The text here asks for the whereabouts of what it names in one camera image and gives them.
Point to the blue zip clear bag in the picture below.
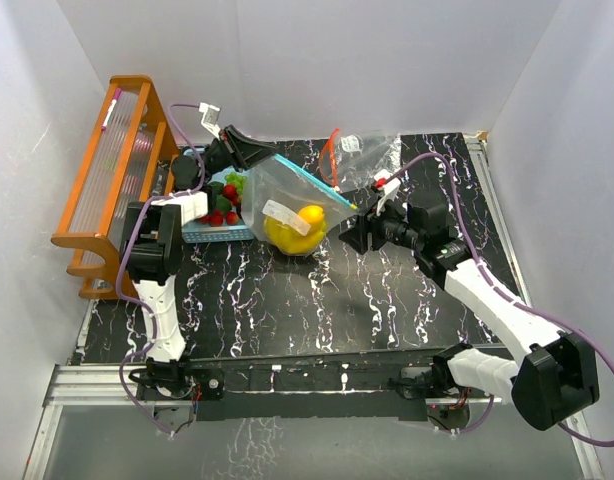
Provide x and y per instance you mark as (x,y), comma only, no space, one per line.
(279,180)

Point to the black base bar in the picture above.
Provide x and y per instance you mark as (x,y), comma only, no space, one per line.
(383,383)

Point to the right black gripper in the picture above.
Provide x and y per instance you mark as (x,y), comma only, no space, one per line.
(357,236)

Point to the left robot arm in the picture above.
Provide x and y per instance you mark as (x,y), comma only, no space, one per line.
(152,242)

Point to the light blue plastic basket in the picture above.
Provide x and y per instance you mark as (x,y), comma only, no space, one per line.
(198,232)

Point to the pink white marker pen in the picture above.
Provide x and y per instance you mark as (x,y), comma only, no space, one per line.
(113,102)

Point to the green fake grapes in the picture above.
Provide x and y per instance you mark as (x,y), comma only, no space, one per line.
(236,180)

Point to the aluminium frame rail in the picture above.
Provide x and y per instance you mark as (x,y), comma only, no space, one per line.
(99,385)

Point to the orange wooden rack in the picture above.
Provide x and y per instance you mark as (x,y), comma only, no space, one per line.
(119,166)

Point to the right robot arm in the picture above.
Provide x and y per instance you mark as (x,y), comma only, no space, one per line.
(551,374)

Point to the red fake strawberries bunch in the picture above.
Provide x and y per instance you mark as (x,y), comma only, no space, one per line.
(224,205)

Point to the red zip clear bag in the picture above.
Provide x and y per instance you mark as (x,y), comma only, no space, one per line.
(351,161)

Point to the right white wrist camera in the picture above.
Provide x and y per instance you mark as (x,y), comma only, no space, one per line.
(386,188)

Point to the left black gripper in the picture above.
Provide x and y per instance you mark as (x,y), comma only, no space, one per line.
(248,152)

